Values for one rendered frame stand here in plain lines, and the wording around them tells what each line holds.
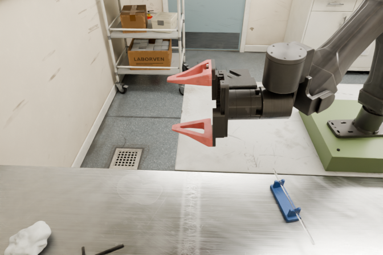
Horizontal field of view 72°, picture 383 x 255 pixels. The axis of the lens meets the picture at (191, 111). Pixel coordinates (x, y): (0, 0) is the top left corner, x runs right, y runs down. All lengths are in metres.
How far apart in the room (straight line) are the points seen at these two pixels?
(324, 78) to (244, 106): 0.14
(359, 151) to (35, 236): 0.80
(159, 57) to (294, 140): 1.86
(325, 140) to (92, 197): 0.64
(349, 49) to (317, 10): 2.43
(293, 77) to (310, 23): 2.56
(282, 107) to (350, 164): 0.42
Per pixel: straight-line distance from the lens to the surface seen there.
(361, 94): 0.82
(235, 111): 0.44
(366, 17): 0.55
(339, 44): 0.53
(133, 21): 2.46
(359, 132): 0.89
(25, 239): 0.69
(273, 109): 0.45
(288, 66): 0.40
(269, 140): 0.86
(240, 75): 0.52
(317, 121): 0.89
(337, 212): 0.76
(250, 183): 0.73
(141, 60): 2.57
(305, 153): 0.85
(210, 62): 0.44
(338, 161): 0.81
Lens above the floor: 1.47
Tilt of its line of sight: 38 degrees down
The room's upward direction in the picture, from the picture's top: straight up
